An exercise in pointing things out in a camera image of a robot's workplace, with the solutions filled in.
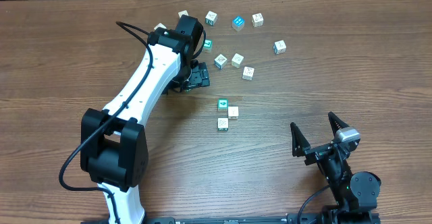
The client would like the plain wooden block far left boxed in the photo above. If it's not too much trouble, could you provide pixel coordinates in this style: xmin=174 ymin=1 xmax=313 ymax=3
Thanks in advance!
xmin=154 ymin=23 xmax=167 ymax=30

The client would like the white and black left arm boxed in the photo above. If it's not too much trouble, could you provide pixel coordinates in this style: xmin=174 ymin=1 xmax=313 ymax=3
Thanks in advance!
xmin=80 ymin=15 xmax=210 ymax=223

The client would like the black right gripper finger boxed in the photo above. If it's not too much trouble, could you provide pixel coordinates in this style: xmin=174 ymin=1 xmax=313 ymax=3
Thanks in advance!
xmin=328 ymin=111 xmax=349 ymax=136
xmin=290 ymin=122 xmax=311 ymax=157

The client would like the wooden block yellow side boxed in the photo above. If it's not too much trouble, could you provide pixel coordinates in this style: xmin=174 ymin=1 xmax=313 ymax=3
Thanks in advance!
xmin=242 ymin=66 xmax=254 ymax=80

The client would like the green top block letter L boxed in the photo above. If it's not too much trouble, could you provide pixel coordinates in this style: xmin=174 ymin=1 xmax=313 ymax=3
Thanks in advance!
xmin=202 ymin=39 xmax=213 ymax=53

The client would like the wooden block teal side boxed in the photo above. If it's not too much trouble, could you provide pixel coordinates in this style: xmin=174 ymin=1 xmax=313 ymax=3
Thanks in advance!
xmin=205 ymin=11 xmax=217 ymax=26

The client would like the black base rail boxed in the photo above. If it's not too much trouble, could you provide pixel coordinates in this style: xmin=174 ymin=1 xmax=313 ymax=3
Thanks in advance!
xmin=81 ymin=213 xmax=381 ymax=224

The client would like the blue top wooden block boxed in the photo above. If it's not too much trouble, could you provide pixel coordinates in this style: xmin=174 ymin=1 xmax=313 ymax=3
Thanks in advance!
xmin=232 ymin=16 xmax=245 ymax=32

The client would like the wooden block oval drawing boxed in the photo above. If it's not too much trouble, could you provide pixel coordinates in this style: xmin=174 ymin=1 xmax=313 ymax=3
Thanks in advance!
xmin=231 ymin=53 xmax=244 ymax=68

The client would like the wooden block diamond drawing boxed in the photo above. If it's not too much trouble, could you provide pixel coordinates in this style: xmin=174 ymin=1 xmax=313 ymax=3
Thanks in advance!
xmin=214 ymin=54 xmax=227 ymax=69

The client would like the wooden block black drawing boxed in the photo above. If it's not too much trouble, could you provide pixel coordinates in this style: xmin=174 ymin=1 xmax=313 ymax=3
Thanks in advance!
xmin=252 ymin=13 xmax=264 ymax=28

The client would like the wooden block blue side right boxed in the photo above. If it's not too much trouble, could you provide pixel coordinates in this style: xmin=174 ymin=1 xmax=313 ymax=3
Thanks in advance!
xmin=273 ymin=40 xmax=287 ymax=55

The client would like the wooden block green letter side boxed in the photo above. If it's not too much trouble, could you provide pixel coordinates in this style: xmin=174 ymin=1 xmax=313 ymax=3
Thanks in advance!
xmin=178 ymin=10 xmax=188 ymax=18

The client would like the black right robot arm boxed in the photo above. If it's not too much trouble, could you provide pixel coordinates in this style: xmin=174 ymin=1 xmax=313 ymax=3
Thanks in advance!
xmin=287 ymin=112 xmax=381 ymax=223

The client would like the green top block number 4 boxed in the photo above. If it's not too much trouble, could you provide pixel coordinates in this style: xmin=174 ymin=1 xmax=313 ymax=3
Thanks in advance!
xmin=217 ymin=99 xmax=229 ymax=111

